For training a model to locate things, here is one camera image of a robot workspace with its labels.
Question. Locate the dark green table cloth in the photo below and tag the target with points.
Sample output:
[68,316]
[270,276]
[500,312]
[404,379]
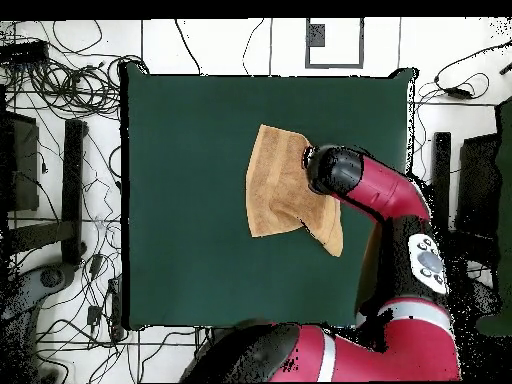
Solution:
[180,240]

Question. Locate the black power strip box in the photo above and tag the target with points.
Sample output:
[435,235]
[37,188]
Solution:
[24,52]

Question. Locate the small black plug adapter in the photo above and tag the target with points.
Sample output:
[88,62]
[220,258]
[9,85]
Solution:
[94,315]

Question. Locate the black stand bar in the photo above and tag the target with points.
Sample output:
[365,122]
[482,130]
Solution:
[72,180]
[440,160]

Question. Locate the green cloth sheet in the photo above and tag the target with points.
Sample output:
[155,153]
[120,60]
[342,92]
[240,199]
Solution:
[504,200]

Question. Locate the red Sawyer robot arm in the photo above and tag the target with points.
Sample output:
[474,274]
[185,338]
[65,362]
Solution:
[384,188]

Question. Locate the dark grey chair base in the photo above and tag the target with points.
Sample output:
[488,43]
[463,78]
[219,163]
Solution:
[484,296]
[52,278]

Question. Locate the grey square floor frame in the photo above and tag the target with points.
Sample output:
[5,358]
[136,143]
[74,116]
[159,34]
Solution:
[334,66]

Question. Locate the black socket strip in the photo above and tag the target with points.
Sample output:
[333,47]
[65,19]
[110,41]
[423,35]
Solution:
[115,304]

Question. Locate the tan terry towel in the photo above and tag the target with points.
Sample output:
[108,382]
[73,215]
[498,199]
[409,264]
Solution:
[276,188]

